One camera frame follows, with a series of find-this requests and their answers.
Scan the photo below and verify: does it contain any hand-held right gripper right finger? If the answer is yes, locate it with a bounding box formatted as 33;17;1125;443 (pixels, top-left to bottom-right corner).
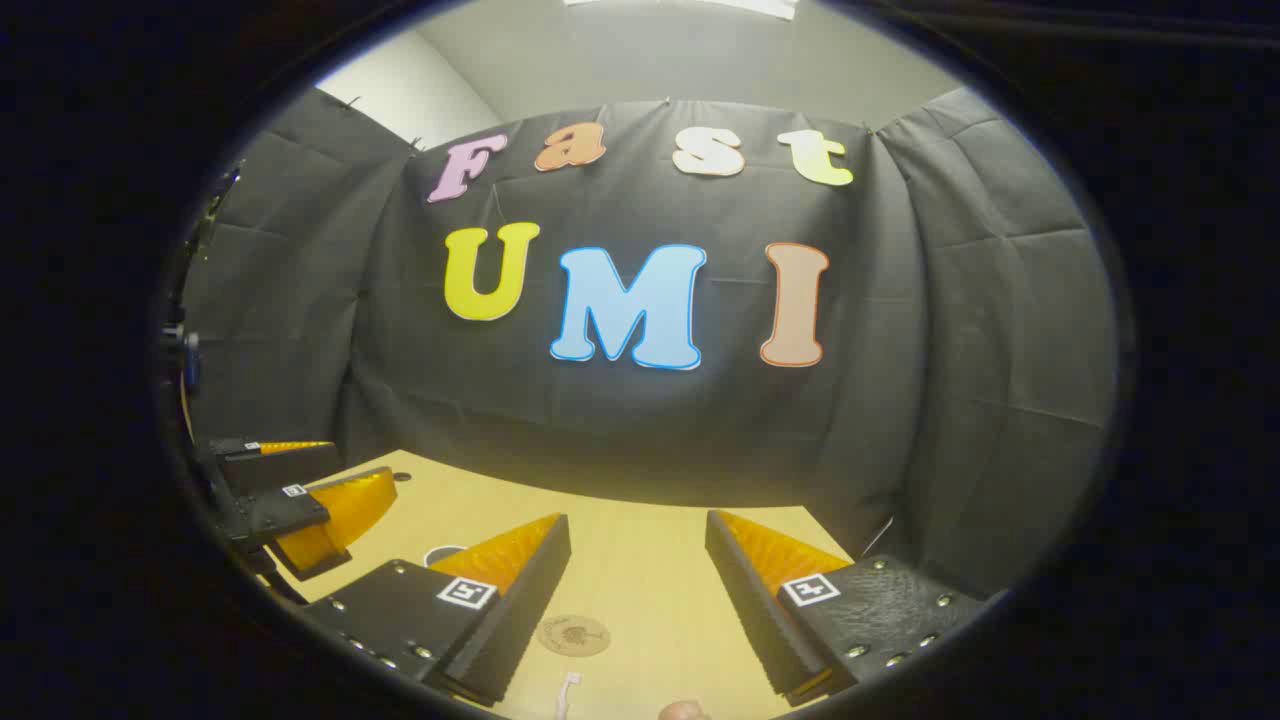
705;509;989;709

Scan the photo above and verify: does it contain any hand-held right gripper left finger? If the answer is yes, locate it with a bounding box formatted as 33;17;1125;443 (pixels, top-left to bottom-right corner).
298;513;573;708

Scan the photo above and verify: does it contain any round cork coaster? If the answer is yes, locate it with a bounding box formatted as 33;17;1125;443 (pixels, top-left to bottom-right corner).
537;614;612;658

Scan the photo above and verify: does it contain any wooden desktop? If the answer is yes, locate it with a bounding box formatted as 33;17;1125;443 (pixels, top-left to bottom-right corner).
290;448;856;720

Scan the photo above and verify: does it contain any black backdrop cloth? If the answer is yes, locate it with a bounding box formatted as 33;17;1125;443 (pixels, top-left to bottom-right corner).
180;88;1119;601

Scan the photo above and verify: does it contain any ceiling light panel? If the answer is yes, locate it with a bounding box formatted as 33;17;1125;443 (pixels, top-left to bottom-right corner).
560;0;801;21

